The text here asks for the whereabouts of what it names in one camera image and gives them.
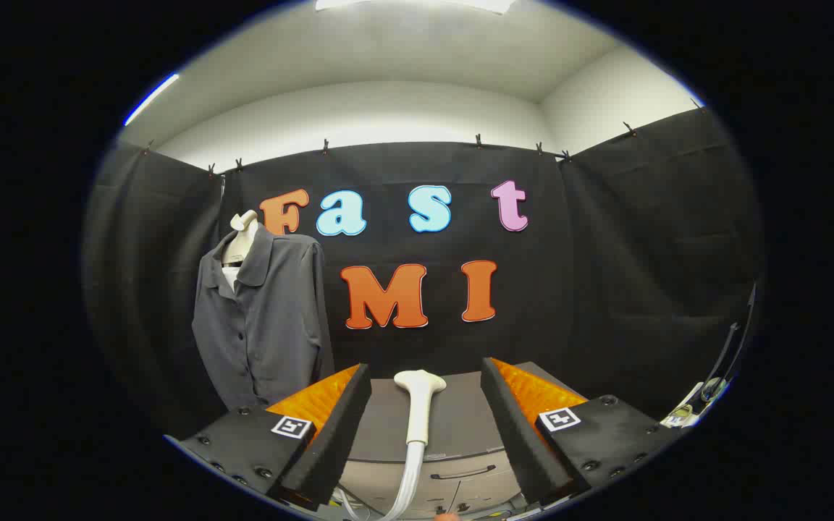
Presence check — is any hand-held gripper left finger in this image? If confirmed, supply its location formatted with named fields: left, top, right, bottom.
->
left=164, top=363, right=373, bottom=511

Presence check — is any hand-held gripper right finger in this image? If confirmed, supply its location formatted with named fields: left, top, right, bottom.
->
left=480, top=357, right=682, bottom=507

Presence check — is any translucent steamer hose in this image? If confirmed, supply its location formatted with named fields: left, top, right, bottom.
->
left=345, top=440, right=429, bottom=521

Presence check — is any white garment steamer head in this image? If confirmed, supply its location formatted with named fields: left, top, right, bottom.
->
left=394, top=370, right=447, bottom=446

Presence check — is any grey button-up shirt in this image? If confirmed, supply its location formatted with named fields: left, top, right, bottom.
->
left=193, top=224, right=336, bottom=412

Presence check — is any grey cabinet with drawers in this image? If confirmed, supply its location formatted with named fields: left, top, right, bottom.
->
left=337, top=362, right=570, bottom=518

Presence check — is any black backdrop cloth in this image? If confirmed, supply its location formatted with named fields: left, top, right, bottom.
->
left=83, top=107, right=764, bottom=442

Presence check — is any cream mannequin torso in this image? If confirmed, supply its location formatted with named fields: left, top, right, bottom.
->
left=222, top=210, right=260, bottom=290

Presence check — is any row of black cloth clips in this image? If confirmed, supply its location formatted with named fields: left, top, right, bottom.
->
left=143, top=101, right=707, bottom=178

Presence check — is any wide ceiling light panel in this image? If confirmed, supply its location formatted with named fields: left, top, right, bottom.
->
left=316, top=0, right=515, bottom=14

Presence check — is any white device with cables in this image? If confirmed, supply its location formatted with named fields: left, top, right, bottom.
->
left=662, top=380, right=729, bottom=429

